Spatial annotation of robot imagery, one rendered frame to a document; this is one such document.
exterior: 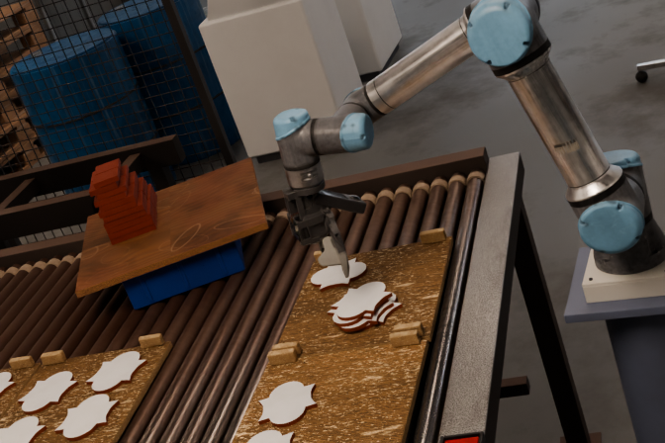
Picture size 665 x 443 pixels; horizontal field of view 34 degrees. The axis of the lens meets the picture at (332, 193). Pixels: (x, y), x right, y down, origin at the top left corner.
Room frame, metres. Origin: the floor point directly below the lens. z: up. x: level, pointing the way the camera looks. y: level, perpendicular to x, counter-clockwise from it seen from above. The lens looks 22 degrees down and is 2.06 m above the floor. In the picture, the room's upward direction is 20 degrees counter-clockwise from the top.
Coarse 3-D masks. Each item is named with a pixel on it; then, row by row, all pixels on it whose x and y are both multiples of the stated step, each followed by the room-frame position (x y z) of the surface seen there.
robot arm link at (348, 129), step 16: (336, 112) 2.06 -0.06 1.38; (352, 112) 2.04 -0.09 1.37; (320, 128) 2.01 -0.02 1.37; (336, 128) 1.99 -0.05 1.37; (352, 128) 1.98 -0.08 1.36; (368, 128) 2.00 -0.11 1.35; (320, 144) 2.00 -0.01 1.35; (336, 144) 1.99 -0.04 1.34; (352, 144) 1.98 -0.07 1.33; (368, 144) 1.98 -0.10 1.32
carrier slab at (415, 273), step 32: (352, 256) 2.32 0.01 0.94; (384, 256) 2.26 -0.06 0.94; (416, 256) 2.21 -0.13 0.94; (448, 256) 2.17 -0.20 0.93; (320, 288) 2.22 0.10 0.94; (352, 288) 2.17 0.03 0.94; (416, 288) 2.07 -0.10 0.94; (288, 320) 2.12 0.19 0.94; (320, 320) 2.07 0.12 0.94; (416, 320) 1.94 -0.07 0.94; (320, 352) 1.95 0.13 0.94
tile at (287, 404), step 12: (288, 384) 1.85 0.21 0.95; (300, 384) 1.84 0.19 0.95; (276, 396) 1.83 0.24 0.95; (288, 396) 1.81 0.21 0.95; (300, 396) 1.80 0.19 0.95; (312, 396) 1.80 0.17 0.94; (264, 408) 1.80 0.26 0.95; (276, 408) 1.78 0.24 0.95; (288, 408) 1.77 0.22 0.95; (300, 408) 1.75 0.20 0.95; (264, 420) 1.76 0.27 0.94; (276, 420) 1.74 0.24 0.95; (288, 420) 1.73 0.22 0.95
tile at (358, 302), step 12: (360, 288) 2.08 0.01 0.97; (372, 288) 2.06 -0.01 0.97; (384, 288) 2.04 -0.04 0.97; (348, 300) 2.05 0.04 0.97; (360, 300) 2.03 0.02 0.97; (372, 300) 2.01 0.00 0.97; (384, 300) 2.01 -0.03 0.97; (336, 312) 2.01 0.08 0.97; (348, 312) 1.99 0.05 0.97; (360, 312) 1.98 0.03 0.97; (372, 312) 1.97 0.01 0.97
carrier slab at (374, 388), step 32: (352, 352) 1.90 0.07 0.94; (384, 352) 1.86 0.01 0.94; (416, 352) 1.82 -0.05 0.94; (320, 384) 1.83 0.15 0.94; (352, 384) 1.79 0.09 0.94; (384, 384) 1.75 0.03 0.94; (416, 384) 1.72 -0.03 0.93; (256, 416) 1.80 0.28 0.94; (320, 416) 1.72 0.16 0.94; (352, 416) 1.69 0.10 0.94; (384, 416) 1.65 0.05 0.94
